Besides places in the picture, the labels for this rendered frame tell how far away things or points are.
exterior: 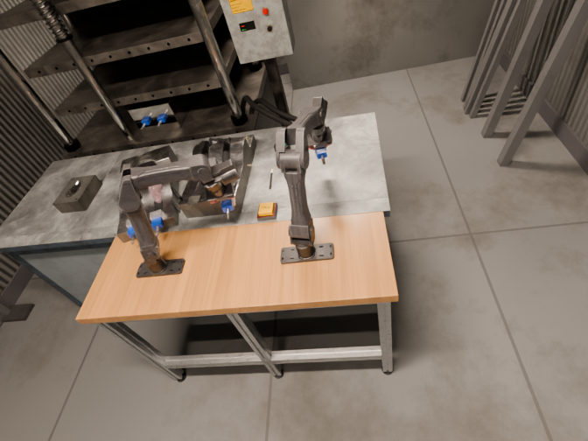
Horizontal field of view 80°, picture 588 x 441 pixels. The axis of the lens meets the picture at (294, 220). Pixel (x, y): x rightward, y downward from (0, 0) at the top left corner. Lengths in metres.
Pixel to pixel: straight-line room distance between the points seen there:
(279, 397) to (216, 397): 0.34
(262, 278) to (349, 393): 0.85
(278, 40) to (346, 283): 1.33
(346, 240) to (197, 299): 0.59
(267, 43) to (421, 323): 1.68
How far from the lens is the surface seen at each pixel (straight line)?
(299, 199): 1.14
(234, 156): 1.69
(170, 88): 2.24
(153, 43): 2.15
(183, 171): 1.18
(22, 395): 2.82
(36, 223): 2.25
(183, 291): 1.41
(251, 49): 2.08
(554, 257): 2.41
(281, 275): 1.29
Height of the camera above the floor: 1.84
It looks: 46 degrees down
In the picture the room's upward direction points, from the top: 18 degrees counter-clockwise
